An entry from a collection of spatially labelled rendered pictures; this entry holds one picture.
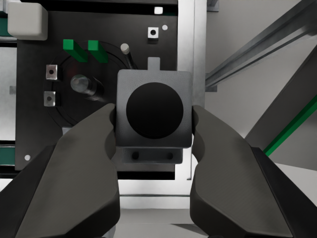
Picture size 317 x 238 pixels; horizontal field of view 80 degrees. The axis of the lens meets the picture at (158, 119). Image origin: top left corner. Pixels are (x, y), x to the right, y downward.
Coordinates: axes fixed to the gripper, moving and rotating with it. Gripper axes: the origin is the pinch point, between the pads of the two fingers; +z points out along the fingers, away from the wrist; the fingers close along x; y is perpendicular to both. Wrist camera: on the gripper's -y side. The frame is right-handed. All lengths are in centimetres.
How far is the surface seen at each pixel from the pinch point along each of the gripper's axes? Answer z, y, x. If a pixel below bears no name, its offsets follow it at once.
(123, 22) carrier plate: 21.7, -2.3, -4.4
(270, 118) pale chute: 6.3, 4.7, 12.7
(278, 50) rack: 8.3, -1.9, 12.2
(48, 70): 14.4, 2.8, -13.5
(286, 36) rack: 5.8, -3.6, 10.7
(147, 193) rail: 8.8, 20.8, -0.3
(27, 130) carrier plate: 13.0, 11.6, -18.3
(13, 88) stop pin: 16.7, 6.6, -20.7
